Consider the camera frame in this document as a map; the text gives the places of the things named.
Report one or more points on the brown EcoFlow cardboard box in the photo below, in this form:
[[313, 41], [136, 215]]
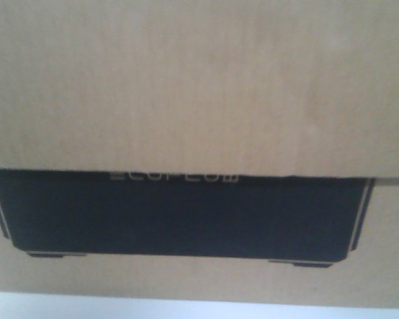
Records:
[[251, 87]]

